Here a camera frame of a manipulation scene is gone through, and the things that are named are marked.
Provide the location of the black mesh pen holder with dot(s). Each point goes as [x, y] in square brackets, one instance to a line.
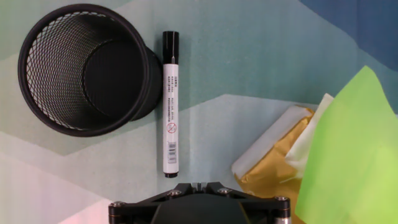
[115, 77]

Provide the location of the gold tissue box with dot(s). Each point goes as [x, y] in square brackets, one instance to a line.
[270, 168]

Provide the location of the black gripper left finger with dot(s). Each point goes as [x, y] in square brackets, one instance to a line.
[133, 213]

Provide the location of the white marker pen black cap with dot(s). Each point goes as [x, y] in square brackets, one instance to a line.
[170, 102]

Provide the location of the crumpled white tissue sheet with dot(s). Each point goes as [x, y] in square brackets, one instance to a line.
[306, 140]

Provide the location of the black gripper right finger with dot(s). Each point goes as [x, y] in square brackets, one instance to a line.
[267, 211]

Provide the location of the blue green white tablecloth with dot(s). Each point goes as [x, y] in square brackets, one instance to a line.
[233, 56]

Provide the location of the green cloth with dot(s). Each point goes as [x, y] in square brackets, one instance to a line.
[351, 155]

